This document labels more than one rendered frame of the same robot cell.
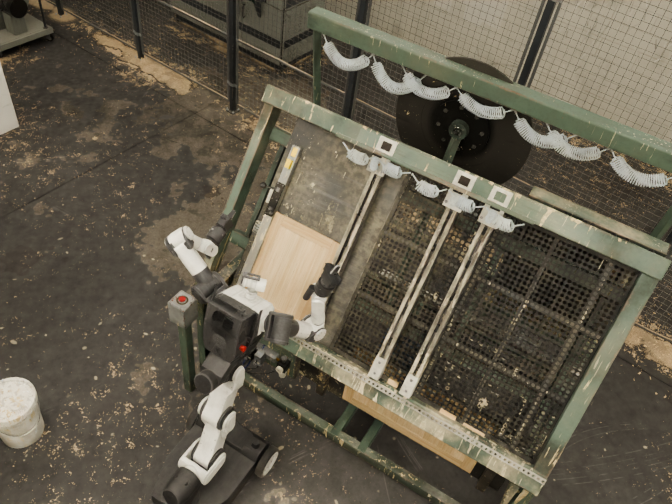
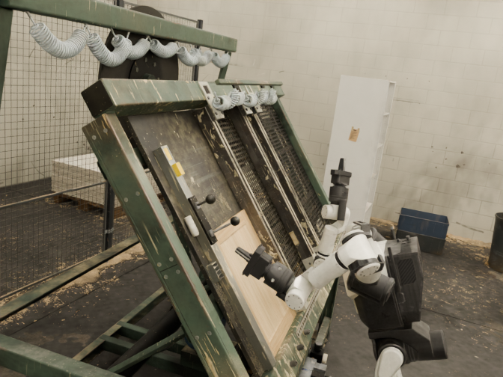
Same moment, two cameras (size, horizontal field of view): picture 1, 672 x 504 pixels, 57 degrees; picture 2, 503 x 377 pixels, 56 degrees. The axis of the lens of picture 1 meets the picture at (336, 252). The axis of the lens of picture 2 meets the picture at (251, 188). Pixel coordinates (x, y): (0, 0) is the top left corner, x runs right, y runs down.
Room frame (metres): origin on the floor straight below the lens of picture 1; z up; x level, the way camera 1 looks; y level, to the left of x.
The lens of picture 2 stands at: (2.66, 2.12, 2.01)
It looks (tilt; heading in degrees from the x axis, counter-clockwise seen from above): 14 degrees down; 263
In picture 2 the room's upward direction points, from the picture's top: 7 degrees clockwise
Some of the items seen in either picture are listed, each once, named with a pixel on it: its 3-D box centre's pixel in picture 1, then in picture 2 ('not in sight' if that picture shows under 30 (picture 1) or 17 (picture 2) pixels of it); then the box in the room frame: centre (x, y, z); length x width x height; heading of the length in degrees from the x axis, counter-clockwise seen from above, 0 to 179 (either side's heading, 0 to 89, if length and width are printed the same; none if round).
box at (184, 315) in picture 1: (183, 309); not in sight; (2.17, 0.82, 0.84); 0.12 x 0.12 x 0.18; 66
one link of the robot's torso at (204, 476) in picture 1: (202, 460); not in sight; (1.56, 0.56, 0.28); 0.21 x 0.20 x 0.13; 156
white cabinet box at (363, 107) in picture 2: not in sight; (355, 158); (0.61, -3.74, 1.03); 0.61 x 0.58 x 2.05; 61
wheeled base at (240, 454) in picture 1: (206, 463); not in sight; (1.59, 0.54, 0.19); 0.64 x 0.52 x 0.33; 156
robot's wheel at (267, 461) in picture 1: (267, 461); not in sight; (1.70, 0.20, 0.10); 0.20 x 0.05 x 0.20; 156
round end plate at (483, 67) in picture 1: (459, 129); (147, 84); (2.95, -0.56, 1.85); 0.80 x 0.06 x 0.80; 66
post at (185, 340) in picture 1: (187, 355); not in sight; (2.17, 0.82, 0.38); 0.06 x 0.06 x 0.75; 66
